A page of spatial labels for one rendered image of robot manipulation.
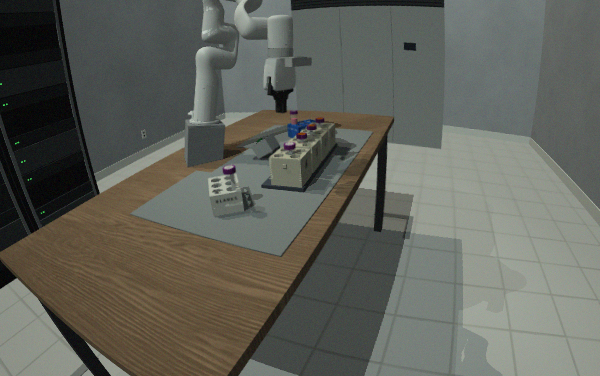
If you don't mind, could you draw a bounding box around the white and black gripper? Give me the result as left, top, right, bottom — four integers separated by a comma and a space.
263, 57, 296, 113

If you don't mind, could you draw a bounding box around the blue tube rack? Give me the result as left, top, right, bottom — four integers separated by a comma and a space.
288, 119, 316, 138

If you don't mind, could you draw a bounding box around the beige square adapter with five holes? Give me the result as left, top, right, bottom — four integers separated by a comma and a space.
288, 137, 321, 173
316, 123, 336, 151
301, 129, 329, 161

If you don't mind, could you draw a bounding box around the grey bench mat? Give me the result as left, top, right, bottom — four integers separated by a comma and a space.
130, 125, 373, 257

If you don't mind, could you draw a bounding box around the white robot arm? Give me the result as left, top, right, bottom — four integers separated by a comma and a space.
188, 0, 312, 125

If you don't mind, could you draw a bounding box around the beige bucket adapter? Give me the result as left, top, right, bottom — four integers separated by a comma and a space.
269, 147, 312, 188

